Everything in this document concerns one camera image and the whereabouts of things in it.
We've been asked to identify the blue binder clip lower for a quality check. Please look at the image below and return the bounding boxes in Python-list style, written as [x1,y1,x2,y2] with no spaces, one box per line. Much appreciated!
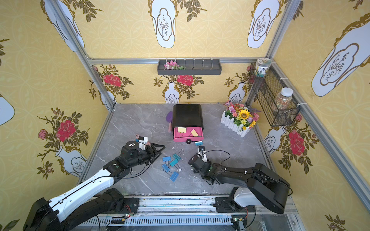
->
[170,172,179,182]

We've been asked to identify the blue binder clip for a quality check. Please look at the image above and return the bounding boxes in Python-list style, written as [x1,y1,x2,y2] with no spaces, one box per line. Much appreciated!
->
[162,164,171,173]
[170,172,179,182]
[162,156,171,162]

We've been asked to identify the pink flowers on shelf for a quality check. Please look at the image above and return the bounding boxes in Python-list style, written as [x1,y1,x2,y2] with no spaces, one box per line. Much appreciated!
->
[163,60,185,70]

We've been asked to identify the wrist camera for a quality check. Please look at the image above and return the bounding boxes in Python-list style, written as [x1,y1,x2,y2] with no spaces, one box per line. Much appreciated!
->
[135,136,148,150]
[198,145,208,163]

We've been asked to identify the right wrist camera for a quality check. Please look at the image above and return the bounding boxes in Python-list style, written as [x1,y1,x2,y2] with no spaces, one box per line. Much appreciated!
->
[198,145,208,163]

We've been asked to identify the yellow binder clip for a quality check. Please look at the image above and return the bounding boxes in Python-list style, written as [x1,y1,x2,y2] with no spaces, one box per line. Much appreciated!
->
[177,127,187,133]
[191,129,199,137]

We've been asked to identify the black pink drawer cabinet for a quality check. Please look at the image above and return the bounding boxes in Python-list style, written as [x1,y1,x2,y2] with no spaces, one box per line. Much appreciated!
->
[172,104,204,144]

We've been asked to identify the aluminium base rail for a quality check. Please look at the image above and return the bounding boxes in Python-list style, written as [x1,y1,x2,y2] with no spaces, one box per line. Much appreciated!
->
[61,194,305,231]

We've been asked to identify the black wire basket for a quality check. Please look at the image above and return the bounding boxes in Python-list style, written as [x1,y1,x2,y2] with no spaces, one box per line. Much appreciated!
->
[251,67,301,127]

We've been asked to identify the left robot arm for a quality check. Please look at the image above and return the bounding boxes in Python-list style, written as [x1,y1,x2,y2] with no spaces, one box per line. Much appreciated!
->
[23,141,165,231]

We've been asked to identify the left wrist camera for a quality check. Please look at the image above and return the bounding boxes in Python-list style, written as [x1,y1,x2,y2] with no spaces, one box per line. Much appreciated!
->
[135,136,148,150]

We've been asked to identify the purple toy shovel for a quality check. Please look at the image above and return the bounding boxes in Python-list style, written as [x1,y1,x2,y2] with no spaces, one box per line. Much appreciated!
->
[166,111,173,133]

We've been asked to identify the clear jar white lid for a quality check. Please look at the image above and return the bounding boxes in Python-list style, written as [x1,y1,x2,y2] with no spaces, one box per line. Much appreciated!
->
[272,88,293,112]

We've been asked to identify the blue binder clip upper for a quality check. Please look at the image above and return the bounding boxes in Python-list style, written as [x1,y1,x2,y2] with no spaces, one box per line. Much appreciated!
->
[162,156,171,162]

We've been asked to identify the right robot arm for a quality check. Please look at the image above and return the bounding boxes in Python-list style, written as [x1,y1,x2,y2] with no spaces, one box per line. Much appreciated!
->
[188,155,291,214]

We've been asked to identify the blue binder clip middle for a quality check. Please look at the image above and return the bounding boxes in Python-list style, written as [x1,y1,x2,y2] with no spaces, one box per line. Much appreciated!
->
[162,164,171,173]

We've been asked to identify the flower planter white fence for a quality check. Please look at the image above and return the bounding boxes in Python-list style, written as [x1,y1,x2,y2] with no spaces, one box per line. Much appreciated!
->
[220,101,260,138]

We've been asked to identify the jar with green label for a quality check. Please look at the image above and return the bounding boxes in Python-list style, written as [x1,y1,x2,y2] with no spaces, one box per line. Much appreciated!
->
[255,57,272,77]

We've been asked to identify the grey wall shelf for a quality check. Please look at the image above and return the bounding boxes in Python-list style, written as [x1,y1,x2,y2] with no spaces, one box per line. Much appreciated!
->
[157,58,222,76]

